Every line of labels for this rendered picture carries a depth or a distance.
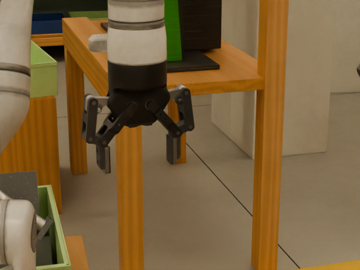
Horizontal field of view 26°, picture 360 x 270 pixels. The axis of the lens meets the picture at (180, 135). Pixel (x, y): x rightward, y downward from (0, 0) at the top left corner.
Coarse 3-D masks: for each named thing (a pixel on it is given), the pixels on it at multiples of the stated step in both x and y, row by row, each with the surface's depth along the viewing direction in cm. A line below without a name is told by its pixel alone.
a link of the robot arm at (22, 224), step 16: (0, 208) 108; (16, 208) 108; (32, 208) 110; (0, 224) 106; (16, 224) 107; (32, 224) 109; (0, 240) 106; (16, 240) 106; (32, 240) 109; (0, 256) 107; (16, 256) 107; (32, 256) 110
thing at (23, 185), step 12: (0, 180) 170; (12, 180) 170; (24, 180) 171; (36, 180) 171; (12, 192) 170; (24, 192) 171; (36, 192) 171; (36, 204) 171; (48, 240) 166; (36, 252) 166; (48, 252) 166; (36, 264) 166; (48, 264) 166
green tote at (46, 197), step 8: (40, 192) 184; (48, 192) 181; (40, 200) 185; (48, 200) 182; (40, 208) 186; (48, 208) 184; (56, 208) 172; (40, 216) 186; (56, 216) 168; (56, 224) 164; (48, 232) 188; (56, 232) 163; (56, 240) 165; (64, 240) 158; (56, 248) 167; (64, 248) 154; (56, 256) 169; (64, 256) 151; (56, 264) 148; (64, 264) 148
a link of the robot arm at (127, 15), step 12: (108, 0) 95; (120, 0) 93; (132, 0) 93; (144, 0) 93; (156, 0) 94; (108, 12) 96; (120, 12) 94; (132, 12) 93; (144, 12) 94; (156, 12) 95
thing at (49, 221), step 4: (48, 216) 170; (48, 220) 166; (52, 220) 166; (44, 224) 166; (48, 224) 166; (44, 228) 166; (48, 228) 166; (36, 232) 169; (40, 232) 166; (44, 232) 166; (36, 236) 166; (40, 236) 166; (40, 240) 166
